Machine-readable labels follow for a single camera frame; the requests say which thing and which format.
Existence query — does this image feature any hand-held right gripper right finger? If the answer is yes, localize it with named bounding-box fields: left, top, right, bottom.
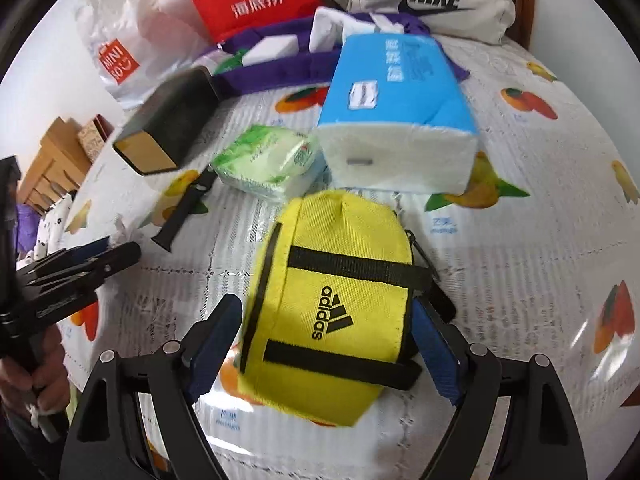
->
left=410, top=297, right=583, bottom=480

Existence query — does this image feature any brown wooden frame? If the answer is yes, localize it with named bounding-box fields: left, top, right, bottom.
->
left=507, top=0, right=538, bottom=51

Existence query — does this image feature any purple cloth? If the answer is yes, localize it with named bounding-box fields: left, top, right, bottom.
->
left=15, top=204, right=43, bottom=256

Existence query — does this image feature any white foam block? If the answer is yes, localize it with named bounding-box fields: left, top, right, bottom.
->
left=242, top=35, right=302, bottom=67

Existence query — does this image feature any blue tissue pack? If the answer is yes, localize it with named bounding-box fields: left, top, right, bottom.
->
left=316, top=34, right=482, bottom=196

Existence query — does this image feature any green tissue pack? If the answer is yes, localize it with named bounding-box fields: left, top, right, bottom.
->
left=209, top=124, right=331, bottom=203

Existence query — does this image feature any fruit print table cover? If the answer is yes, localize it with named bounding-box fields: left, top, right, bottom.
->
left=30, top=25, right=640, bottom=480

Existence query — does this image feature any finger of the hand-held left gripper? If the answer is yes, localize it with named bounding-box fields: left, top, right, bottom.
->
left=30, top=237, right=113, bottom=275
left=32, top=241, right=142, bottom=293

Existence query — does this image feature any wooden cabinet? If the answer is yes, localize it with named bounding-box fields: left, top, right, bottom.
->
left=17, top=116, right=96, bottom=211

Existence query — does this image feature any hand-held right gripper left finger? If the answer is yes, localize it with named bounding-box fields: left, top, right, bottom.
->
left=59, top=294, right=244, bottom=480

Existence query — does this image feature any purple towel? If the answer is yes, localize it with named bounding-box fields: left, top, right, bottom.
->
left=200, top=10, right=473, bottom=96

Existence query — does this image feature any yellow pouch with black straps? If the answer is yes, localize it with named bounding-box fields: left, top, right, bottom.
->
left=235, top=189, right=457, bottom=428

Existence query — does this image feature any white plastic bag red label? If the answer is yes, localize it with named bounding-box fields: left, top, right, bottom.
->
left=75, top=0, right=211, bottom=111

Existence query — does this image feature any white dotted cloth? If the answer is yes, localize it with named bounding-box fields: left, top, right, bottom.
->
left=30, top=195, right=76, bottom=261

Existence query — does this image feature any person's left hand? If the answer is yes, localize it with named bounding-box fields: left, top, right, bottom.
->
left=0, top=325, right=68, bottom=413

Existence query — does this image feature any black box with gold inside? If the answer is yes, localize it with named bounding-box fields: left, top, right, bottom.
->
left=112, top=66, right=223, bottom=177

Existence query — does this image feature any black watch strap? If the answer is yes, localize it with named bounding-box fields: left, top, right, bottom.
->
left=151, top=167, right=216, bottom=253

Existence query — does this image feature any small patterned box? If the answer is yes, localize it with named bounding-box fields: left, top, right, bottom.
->
left=77, top=115, right=111, bottom=163

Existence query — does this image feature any red shopping bag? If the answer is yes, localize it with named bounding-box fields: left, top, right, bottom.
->
left=174, top=0, right=323, bottom=45

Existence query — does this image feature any white tissue pack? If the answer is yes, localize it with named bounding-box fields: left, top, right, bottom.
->
left=309, top=6, right=358, bottom=55

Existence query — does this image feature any light grey backpack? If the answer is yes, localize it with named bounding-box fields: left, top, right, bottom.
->
left=322, top=0, right=517, bottom=46

